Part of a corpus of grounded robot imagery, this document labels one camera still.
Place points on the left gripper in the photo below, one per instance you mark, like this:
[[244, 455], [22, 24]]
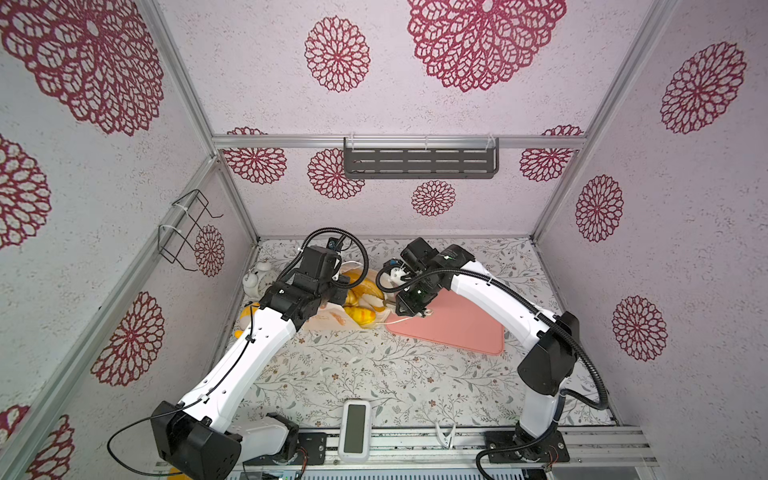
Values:
[[339, 297]]

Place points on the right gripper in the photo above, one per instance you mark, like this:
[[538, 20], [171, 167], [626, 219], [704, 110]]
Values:
[[408, 307]]

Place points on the printed paper bag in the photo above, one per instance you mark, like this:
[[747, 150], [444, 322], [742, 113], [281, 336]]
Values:
[[332, 318]]

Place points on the yellow orange striped fake bread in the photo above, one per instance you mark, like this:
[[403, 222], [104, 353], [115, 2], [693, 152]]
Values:
[[366, 318]]

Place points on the long baguette fake bread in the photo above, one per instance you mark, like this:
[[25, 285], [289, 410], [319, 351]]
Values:
[[354, 277]]

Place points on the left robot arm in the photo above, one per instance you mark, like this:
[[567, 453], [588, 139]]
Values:
[[198, 435]]

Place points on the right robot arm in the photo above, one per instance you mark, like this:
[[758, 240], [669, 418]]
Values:
[[422, 272]]

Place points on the pink plastic tray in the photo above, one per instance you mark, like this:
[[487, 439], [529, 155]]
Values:
[[455, 322]]

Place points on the white alarm clock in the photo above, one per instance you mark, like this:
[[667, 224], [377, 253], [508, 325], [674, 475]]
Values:
[[258, 279]]

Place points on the yellow plush toy red dress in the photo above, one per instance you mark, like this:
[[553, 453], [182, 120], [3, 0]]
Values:
[[243, 324]]

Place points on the white digital timer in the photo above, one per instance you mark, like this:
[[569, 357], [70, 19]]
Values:
[[355, 432]]

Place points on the white plastic clip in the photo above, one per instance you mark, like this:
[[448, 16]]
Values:
[[445, 438]]

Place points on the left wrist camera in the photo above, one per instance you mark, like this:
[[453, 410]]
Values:
[[319, 269]]

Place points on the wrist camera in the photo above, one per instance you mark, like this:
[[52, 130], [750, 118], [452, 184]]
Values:
[[395, 273], [319, 269]]

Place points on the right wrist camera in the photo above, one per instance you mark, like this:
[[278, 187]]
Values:
[[395, 273]]

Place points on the black wire wall rack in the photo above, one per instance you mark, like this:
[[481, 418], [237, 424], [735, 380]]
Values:
[[192, 242]]

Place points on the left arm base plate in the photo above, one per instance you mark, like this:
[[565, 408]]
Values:
[[309, 448]]

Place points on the dark grey wall shelf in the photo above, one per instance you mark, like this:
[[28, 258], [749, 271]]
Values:
[[429, 161]]

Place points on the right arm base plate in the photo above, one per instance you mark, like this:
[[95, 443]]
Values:
[[506, 448]]

